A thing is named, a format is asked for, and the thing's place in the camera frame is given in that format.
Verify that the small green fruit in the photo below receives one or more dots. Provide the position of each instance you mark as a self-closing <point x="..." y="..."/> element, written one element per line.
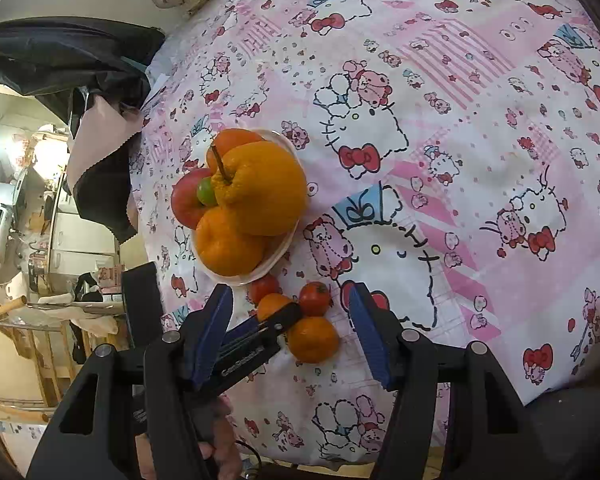
<point x="205" y="191"/>

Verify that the large round orange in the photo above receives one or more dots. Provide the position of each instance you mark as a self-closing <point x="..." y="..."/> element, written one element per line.
<point x="227" y="245"/>

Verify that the small mandarin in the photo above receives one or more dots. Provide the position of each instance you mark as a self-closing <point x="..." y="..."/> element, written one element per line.
<point x="312" y="340"/>
<point x="271" y="306"/>

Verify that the red cherry tomato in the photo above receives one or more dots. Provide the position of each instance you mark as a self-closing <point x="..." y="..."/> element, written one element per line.
<point x="265" y="286"/>
<point x="314" y="297"/>

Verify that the black plastic garment cover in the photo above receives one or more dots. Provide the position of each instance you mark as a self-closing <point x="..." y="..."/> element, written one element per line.
<point x="55" y="55"/>

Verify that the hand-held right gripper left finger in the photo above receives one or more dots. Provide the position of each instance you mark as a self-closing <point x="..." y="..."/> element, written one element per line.
<point x="212" y="335"/>

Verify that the white kitchen cabinet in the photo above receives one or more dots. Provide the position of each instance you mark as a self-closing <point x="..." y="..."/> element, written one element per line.
<point x="80" y="250"/>

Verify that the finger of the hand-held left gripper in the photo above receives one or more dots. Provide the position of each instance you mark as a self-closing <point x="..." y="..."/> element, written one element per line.
<point x="285" y="316"/>
<point x="141" y="305"/>

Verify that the red apple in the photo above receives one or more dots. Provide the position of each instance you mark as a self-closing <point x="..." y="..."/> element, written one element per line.
<point x="185" y="200"/>

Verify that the pink cartoon printed bedsheet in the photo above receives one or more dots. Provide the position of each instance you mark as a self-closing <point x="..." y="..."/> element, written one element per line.
<point x="455" y="110"/>

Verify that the pink ceramic plate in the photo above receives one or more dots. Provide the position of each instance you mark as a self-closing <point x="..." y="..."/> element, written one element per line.
<point x="279" y="259"/>

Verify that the pear-shaped orange citrus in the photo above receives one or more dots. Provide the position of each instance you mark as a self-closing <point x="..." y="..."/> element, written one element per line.
<point x="265" y="190"/>

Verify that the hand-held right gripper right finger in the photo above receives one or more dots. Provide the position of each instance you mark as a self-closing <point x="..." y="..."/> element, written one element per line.
<point x="375" y="340"/>

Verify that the wooden rack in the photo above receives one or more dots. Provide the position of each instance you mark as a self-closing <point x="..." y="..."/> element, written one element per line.
<point x="35" y="355"/>

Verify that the pink zigzag-edged cloth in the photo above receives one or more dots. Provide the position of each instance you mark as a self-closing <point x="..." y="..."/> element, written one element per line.
<point x="95" y="135"/>

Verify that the person's left hand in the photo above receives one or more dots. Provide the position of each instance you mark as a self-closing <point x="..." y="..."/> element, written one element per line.
<point x="227" y="440"/>

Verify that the medium mandarin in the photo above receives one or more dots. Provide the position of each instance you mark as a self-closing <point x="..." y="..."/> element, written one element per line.
<point x="235" y="141"/>

